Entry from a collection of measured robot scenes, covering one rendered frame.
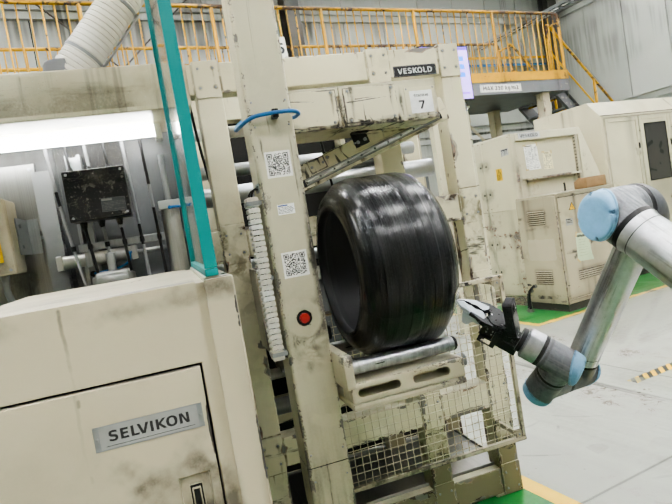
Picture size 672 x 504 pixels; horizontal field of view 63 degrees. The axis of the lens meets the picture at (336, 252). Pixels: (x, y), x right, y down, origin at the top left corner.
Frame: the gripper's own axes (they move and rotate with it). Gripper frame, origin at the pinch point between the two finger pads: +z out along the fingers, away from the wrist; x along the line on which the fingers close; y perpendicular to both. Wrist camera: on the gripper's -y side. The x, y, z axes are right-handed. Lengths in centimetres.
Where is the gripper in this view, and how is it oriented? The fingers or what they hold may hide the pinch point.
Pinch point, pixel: (461, 300)
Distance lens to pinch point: 163.2
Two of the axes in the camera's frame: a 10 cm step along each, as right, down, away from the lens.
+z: -8.5, -4.6, 2.5
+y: -2.3, 7.6, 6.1
